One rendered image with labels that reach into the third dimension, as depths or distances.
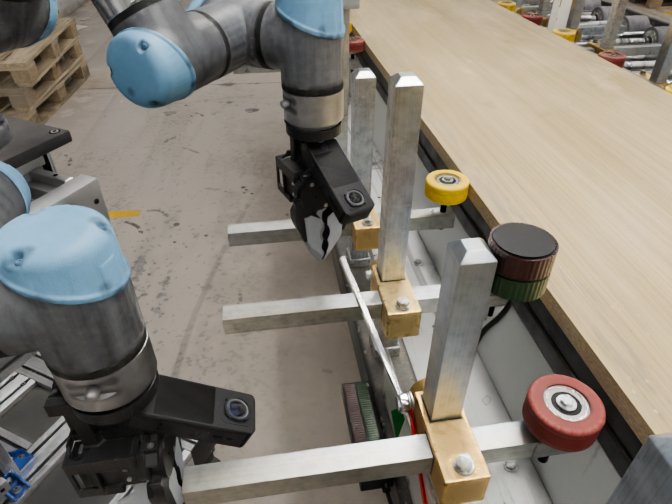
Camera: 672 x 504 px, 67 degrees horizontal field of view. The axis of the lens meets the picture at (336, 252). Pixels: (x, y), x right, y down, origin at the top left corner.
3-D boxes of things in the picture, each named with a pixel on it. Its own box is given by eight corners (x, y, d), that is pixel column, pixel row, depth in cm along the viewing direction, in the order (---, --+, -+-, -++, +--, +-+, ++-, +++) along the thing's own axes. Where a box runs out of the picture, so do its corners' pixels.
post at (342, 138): (331, 204, 127) (330, 8, 101) (328, 194, 131) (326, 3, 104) (349, 202, 128) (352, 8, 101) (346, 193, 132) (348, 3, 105)
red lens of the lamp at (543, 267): (500, 283, 44) (505, 264, 43) (475, 244, 49) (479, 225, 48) (565, 277, 45) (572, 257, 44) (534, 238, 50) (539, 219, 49)
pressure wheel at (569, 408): (525, 495, 58) (551, 436, 51) (497, 434, 65) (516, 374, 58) (590, 485, 59) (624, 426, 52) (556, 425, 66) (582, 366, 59)
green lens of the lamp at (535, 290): (495, 305, 46) (500, 286, 45) (471, 264, 51) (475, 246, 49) (557, 298, 47) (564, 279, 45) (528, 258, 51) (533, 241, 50)
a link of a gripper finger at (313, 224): (307, 243, 80) (304, 191, 74) (325, 263, 76) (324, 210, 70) (289, 249, 78) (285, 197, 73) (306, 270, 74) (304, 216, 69)
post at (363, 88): (350, 294, 112) (355, 73, 83) (347, 284, 115) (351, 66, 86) (366, 292, 112) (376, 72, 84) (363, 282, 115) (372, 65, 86)
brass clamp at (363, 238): (351, 251, 96) (352, 229, 93) (340, 213, 106) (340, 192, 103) (384, 248, 96) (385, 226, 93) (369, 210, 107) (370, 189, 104)
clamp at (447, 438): (439, 508, 55) (445, 483, 52) (406, 404, 65) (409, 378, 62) (488, 500, 55) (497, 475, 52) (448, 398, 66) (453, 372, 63)
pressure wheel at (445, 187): (451, 244, 97) (460, 191, 91) (413, 231, 101) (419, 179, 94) (467, 224, 103) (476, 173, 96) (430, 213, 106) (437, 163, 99)
